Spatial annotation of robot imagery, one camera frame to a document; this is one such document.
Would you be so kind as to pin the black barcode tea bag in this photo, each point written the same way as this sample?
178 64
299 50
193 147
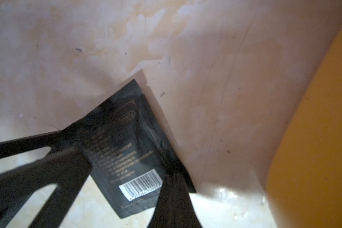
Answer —
129 152

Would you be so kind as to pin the yellow plastic storage box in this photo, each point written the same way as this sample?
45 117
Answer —
305 177

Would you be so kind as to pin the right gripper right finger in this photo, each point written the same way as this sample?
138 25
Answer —
174 208

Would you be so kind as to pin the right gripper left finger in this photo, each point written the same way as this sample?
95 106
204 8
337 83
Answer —
66 167

